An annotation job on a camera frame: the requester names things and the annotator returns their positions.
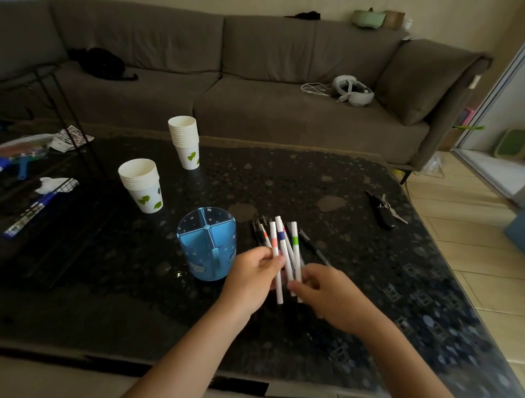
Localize blue and white pen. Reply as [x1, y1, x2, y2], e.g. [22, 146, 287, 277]
[3, 191, 59, 239]

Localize white crumpled tissue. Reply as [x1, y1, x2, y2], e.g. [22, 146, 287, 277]
[34, 177, 79, 196]

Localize patterned paper sheet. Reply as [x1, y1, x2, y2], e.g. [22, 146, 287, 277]
[49, 125, 95, 153]

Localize black wire rack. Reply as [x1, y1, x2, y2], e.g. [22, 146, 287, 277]
[0, 65, 110, 230]

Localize person's right forearm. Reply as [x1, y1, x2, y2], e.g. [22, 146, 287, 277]
[356, 312, 454, 398]

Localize person's right hand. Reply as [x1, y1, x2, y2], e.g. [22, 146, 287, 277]
[287, 264, 381, 335]

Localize black car key fob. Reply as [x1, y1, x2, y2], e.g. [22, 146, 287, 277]
[364, 190, 396, 230]

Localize silver metal key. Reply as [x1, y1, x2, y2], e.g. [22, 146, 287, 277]
[381, 194, 409, 225]

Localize blue box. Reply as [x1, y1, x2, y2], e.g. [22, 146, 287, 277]
[504, 208, 525, 252]

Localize blue handled brush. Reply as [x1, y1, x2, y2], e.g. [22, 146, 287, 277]
[0, 134, 55, 181]

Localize sliding door frame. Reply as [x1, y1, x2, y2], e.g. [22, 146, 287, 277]
[454, 41, 525, 206]

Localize grey sofa cushion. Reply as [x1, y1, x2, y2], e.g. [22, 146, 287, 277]
[374, 39, 489, 126]

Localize white marker pink band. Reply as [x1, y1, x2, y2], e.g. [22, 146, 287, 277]
[269, 221, 284, 305]

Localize green plastic bin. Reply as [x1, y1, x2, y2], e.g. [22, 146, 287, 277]
[494, 128, 525, 160]

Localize brown cardboard box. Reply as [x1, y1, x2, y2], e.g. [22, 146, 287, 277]
[383, 10, 407, 30]

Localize white marker green band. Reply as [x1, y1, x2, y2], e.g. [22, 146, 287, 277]
[290, 221, 304, 304]

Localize clear plastic bag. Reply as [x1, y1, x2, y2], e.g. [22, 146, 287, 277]
[419, 151, 447, 178]

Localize white headset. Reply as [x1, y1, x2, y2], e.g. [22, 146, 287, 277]
[332, 75, 375, 107]

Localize person's left hand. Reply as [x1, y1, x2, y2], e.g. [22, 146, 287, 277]
[219, 246, 286, 317]

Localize white marker blue band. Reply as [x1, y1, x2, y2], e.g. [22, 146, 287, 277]
[274, 216, 297, 297]

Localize white cable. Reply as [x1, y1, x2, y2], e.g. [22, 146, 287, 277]
[300, 81, 335, 98]

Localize black cloth bundle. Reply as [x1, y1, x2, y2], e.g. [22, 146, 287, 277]
[67, 47, 139, 82]

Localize grey fabric sofa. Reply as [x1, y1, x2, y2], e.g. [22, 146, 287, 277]
[0, 0, 494, 175]

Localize person's left forearm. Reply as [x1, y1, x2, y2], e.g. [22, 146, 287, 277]
[122, 301, 252, 398]

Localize blue divided pen holder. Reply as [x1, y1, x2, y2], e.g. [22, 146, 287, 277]
[176, 207, 238, 282]

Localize stack of heart-print paper cups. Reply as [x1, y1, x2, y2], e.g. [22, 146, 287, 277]
[167, 115, 201, 171]
[118, 158, 164, 215]

